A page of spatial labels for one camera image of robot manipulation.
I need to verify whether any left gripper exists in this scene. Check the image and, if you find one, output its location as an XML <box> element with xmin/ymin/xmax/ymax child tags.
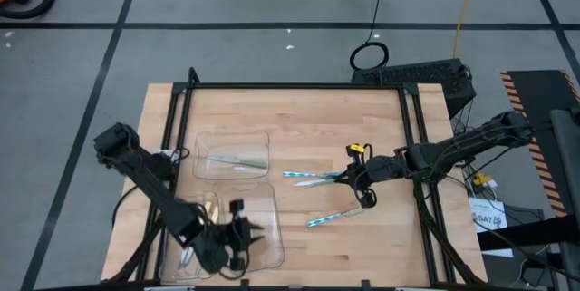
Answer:
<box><xmin>194</xmin><ymin>199</ymin><xmax>265</xmax><ymax>274</ymax></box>

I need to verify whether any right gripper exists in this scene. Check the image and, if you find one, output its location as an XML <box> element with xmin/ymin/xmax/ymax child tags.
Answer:
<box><xmin>333</xmin><ymin>143</ymin><xmax>409</xmax><ymax>209</ymax></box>

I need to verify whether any clear plastic tray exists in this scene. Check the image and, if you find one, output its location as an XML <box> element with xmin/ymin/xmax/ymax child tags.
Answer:
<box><xmin>193</xmin><ymin>129</ymin><xmax>271</xmax><ymax>181</ymax></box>
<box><xmin>198</xmin><ymin>180</ymin><xmax>285</xmax><ymax>272</ymax></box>
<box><xmin>158</xmin><ymin>190</ymin><xmax>224</xmax><ymax>283</ymax></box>

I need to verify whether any teal patterned-handle table knife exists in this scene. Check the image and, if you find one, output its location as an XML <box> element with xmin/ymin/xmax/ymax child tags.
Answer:
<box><xmin>282</xmin><ymin>170</ymin><xmax>345</xmax><ymax>179</ymax></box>
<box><xmin>306</xmin><ymin>208</ymin><xmax>365</xmax><ymax>229</ymax></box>

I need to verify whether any white paper label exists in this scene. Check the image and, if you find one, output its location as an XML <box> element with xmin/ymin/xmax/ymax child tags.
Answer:
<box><xmin>469</xmin><ymin>197</ymin><xmax>515</xmax><ymax>259</ymax></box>

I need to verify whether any black floor beam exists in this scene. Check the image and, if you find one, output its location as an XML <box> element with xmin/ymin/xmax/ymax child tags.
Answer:
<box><xmin>475</xmin><ymin>215</ymin><xmax>580</xmax><ymax>252</ymax></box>

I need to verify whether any black hazard-striped ramp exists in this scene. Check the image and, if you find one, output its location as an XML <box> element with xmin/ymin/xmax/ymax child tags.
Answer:
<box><xmin>499</xmin><ymin>68</ymin><xmax>580</xmax><ymax>218</ymax></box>

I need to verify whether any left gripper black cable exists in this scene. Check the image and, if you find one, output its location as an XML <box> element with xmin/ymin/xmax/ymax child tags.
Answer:
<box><xmin>216</xmin><ymin>254</ymin><xmax>251</xmax><ymax>282</ymax></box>

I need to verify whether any black table frame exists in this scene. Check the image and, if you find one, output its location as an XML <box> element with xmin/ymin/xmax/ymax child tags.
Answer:
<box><xmin>103</xmin><ymin>66</ymin><xmax>488</xmax><ymax>288</ymax></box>

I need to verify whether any yellow cable plug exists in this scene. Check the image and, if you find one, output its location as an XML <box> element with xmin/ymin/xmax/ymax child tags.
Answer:
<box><xmin>471</xmin><ymin>169</ymin><xmax>498</xmax><ymax>189</ymax></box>

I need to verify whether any left arm base cable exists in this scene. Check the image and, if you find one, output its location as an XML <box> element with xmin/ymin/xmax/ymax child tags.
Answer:
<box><xmin>111</xmin><ymin>181</ymin><xmax>146</xmax><ymax>228</ymax></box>

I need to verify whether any long black cable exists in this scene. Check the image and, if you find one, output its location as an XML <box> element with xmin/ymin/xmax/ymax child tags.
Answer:
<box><xmin>348</xmin><ymin>0</ymin><xmax>391</xmax><ymax>73</ymax></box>

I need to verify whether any long yellow cable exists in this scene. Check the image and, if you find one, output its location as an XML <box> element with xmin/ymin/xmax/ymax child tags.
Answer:
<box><xmin>452</xmin><ymin>0</ymin><xmax>482</xmax><ymax>60</ymax></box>

